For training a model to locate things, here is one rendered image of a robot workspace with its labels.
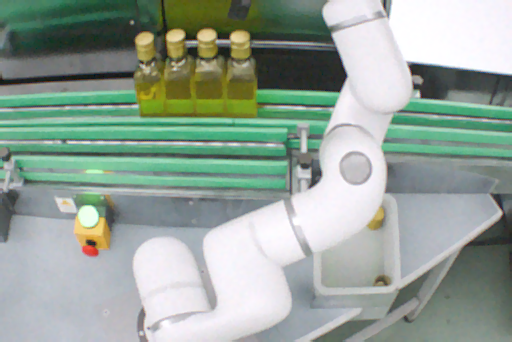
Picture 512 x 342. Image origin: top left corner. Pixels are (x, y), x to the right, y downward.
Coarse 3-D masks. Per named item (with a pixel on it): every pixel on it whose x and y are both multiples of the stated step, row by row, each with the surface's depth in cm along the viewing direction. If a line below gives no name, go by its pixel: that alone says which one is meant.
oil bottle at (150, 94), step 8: (136, 64) 118; (160, 64) 118; (136, 72) 117; (144, 72) 117; (152, 72) 117; (160, 72) 118; (136, 80) 118; (144, 80) 117; (152, 80) 118; (160, 80) 118; (136, 88) 119; (144, 88) 119; (152, 88) 119; (160, 88) 120; (136, 96) 122; (144, 96) 121; (152, 96) 121; (160, 96) 121; (144, 104) 123; (152, 104) 123; (160, 104) 123; (144, 112) 125; (152, 112) 125; (160, 112) 125
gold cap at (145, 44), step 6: (138, 36) 112; (144, 36) 112; (150, 36) 112; (138, 42) 111; (144, 42) 111; (150, 42) 111; (138, 48) 112; (144, 48) 112; (150, 48) 112; (138, 54) 114; (144, 54) 113; (150, 54) 114; (144, 60) 114
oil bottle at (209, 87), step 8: (200, 64) 117; (216, 64) 117; (224, 64) 120; (200, 72) 117; (208, 72) 117; (216, 72) 117; (224, 72) 119; (200, 80) 118; (208, 80) 118; (216, 80) 118; (200, 88) 120; (208, 88) 120; (216, 88) 120; (224, 88) 122; (200, 96) 122; (208, 96) 122; (216, 96) 122; (224, 96) 123; (200, 104) 124; (208, 104) 124; (216, 104) 124; (224, 104) 124; (200, 112) 126; (208, 112) 126; (216, 112) 126; (224, 112) 126
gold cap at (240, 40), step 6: (240, 30) 112; (234, 36) 111; (240, 36) 111; (246, 36) 111; (234, 42) 111; (240, 42) 110; (246, 42) 111; (234, 48) 112; (240, 48) 112; (246, 48) 112; (234, 54) 113; (240, 54) 113; (246, 54) 114
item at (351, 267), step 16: (384, 208) 133; (384, 224) 134; (352, 240) 133; (368, 240) 133; (384, 240) 133; (320, 256) 124; (336, 256) 131; (352, 256) 131; (368, 256) 131; (384, 256) 131; (320, 272) 129; (336, 272) 129; (352, 272) 129; (368, 272) 129; (384, 272) 129; (400, 272) 121; (320, 288) 120; (336, 288) 120; (352, 288) 120; (368, 288) 120; (384, 288) 119
